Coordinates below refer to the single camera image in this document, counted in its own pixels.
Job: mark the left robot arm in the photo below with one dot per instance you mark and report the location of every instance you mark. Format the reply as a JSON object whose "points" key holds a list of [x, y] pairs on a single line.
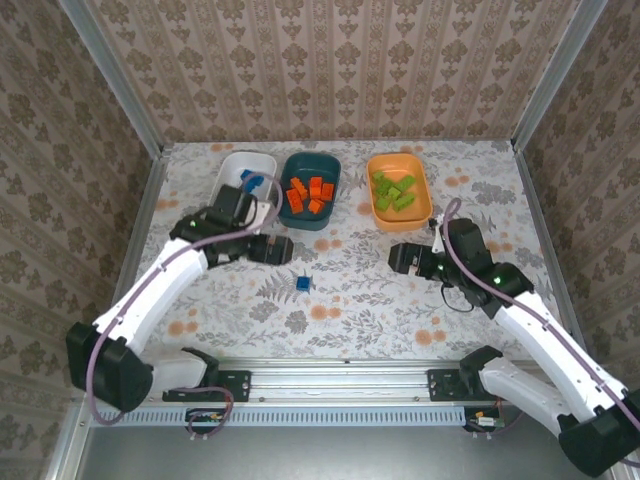
{"points": [[160, 290]]}

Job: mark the aluminium front rail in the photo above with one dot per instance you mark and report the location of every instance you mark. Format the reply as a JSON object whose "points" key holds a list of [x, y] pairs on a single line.
{"points": [[340, 380]]}

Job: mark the small circuit board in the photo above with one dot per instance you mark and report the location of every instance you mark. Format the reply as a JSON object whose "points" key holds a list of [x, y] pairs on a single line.
{"points": [[485, 421], [205, 416]]}

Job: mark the orange plastic container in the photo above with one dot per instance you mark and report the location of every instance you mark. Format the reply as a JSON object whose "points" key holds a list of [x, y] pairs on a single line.
{"points": [[422, 200]]}

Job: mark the grey metal panel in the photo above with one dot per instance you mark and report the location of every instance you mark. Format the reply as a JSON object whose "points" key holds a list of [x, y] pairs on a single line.
{"points": [[350, 455]]}

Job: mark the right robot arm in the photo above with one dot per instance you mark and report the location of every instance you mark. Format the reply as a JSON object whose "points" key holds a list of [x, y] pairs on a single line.
{"points": [[550, 340]]}

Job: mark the aluminium side rail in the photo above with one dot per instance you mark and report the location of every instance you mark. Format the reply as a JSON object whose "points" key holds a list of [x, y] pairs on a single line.
{"points": [[131, 255], [549, 225]]}

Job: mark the black mount plate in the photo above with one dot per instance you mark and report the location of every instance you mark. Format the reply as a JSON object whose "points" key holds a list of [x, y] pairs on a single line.
{"points": [[442, 385], [237, 385]]}

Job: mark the aluminium frame post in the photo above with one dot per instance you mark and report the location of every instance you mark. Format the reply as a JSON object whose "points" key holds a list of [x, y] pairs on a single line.
{"points": [[116, 75], [555, 75]]}

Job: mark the long green lego brick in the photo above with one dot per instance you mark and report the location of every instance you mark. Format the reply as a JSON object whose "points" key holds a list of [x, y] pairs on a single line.
{"points": [[404, 202]]}

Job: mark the dark teal plastic container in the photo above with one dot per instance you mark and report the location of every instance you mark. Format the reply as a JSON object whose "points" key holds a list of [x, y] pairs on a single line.
{"points": [[300, 165]]}

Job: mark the white plastic container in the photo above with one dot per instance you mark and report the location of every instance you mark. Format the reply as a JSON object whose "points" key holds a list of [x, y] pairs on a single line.
{"points": [[235, 165]]}

